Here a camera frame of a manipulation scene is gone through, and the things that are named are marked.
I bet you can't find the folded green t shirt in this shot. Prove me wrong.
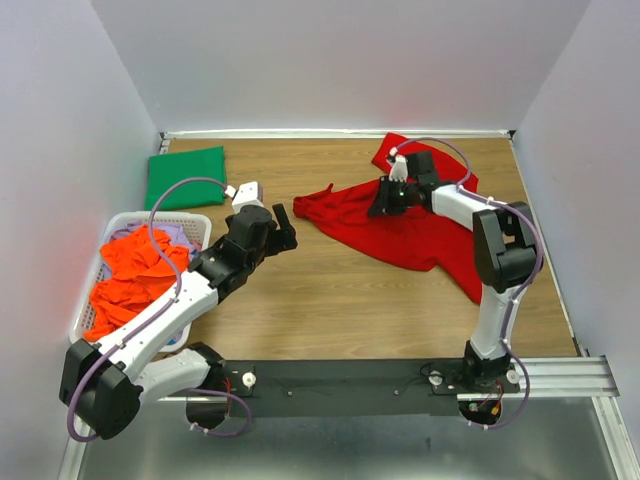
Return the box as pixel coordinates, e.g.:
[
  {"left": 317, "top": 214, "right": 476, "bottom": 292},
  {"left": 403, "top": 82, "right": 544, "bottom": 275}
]
[{"left": 144, "top": 146, "right": 227, "bottom": 211}]

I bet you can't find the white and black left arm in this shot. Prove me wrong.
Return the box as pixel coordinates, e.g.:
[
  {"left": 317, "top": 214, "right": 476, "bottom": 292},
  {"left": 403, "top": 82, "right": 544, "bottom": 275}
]
[{"left": 59, "top": 204, "right": 297, "bottom": 442}]

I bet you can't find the aluminium frame rail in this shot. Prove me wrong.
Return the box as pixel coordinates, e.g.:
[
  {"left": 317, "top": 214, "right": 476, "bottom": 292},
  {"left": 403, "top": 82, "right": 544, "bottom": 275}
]
[{"left": 60, "top": 357, "right": 639, "bottom": 479}]

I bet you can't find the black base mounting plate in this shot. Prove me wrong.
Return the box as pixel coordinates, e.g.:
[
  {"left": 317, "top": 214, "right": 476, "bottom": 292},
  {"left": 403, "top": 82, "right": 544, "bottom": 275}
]
[{"left": 184, "top": 357, "right": 521, "bottom": 420}]

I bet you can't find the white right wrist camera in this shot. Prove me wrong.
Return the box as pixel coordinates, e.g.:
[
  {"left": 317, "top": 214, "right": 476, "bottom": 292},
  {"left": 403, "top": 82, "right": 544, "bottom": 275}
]
[{"left": 388, "top": 154, "right": 409, "bottom": 183}]

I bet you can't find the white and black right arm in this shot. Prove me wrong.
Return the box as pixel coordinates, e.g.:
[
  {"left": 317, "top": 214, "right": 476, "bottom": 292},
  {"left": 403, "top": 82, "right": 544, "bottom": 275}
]
[{"left": 368, "top": 147, "right": 543, "bottom": 392}]

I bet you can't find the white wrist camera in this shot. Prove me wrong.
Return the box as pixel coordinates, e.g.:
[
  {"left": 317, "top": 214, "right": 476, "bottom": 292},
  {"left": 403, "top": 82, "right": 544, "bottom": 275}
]
[
  {"left": 388, "top": 154, "right": 409, "bottom": 183},
  {"left": 231, "top": 181, "right": 264, "bottom": 214}
]

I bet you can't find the white plastic laundry basket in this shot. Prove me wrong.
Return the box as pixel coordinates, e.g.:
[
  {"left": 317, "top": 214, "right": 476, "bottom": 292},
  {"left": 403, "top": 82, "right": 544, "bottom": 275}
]
[{"left": 68, "top": 211, "right": 212, "bottom": 353}]

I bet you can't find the orange t shirt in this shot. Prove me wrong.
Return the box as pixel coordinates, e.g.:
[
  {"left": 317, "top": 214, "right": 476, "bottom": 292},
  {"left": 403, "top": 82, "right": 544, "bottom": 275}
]
[{"left": 82, "top": 224, "right": 192, "bottom": 343}]

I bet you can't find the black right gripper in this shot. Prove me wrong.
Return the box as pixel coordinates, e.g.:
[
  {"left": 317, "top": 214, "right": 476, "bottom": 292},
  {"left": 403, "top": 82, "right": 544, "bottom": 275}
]
[{"left": 364, "top": 176, "right": 416, "bottom": 217}]

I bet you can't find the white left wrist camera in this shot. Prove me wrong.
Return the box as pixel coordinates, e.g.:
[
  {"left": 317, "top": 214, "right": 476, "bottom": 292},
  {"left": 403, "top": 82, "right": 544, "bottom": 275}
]
[{"left": 231, "top": 181, "right": 264, "bottom": 214}]

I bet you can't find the red t shirt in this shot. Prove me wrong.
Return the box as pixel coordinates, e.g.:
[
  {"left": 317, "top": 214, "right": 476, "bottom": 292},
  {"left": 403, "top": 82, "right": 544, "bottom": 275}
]
[{"left": 292, "top": 131, "right": 485, "bottom": 305}]

